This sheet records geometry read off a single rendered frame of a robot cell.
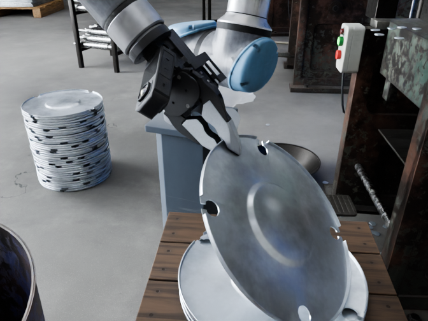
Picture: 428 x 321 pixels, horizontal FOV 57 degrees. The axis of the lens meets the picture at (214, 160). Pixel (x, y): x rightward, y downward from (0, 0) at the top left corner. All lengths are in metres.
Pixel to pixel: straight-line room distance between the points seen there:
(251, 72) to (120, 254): 0.72
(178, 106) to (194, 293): 0.28
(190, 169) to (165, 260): 0.33
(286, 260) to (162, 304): 0.21
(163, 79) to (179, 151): 0.47
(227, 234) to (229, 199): 0.05
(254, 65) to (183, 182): 0.37
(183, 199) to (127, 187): 0.57
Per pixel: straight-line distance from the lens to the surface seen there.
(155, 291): 0.67
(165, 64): 0.55
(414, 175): 0.91
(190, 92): 0.56
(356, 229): 0.83
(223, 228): 0.50
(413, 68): 1.09
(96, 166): 1.61
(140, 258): 1.25
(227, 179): 0.54
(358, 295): 0.66
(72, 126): 1.50
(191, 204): 1.05
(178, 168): 1.00
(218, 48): 0.84
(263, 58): 0.83
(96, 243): 1.34
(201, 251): 0.69
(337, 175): 1.45
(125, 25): 0.58
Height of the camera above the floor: 0.84
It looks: 29 degrees down
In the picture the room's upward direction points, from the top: straight up
